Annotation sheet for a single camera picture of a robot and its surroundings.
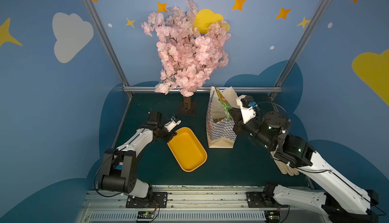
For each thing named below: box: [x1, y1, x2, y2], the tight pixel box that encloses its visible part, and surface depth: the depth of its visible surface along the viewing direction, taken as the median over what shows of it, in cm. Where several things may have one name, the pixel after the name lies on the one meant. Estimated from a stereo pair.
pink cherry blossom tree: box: [141, 0, 232, 117], surface depth 70 cm
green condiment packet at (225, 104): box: [214, 86, 233, 122], surface depth 58 cm
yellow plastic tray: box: [167, 126, 208, 173], surface depth 91 cm
